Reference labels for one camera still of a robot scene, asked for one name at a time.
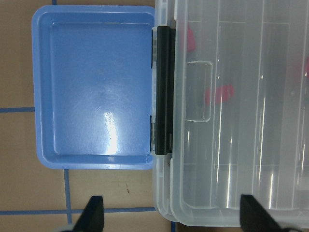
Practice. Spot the clear plastic box lid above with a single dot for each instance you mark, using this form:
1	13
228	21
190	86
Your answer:
256	143

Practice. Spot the blue plastic tray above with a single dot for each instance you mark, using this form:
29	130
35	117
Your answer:
92	82

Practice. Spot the clear plastic storage box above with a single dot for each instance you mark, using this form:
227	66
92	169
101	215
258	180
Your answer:
164	16

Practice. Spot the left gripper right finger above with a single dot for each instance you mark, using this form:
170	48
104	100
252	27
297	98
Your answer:
254	218

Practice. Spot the black box latch handle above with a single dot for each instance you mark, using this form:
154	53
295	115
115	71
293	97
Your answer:
164	99

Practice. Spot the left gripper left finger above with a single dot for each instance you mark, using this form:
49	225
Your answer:
92	217

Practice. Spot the red block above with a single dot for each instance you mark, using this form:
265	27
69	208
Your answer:
191	43
222	94

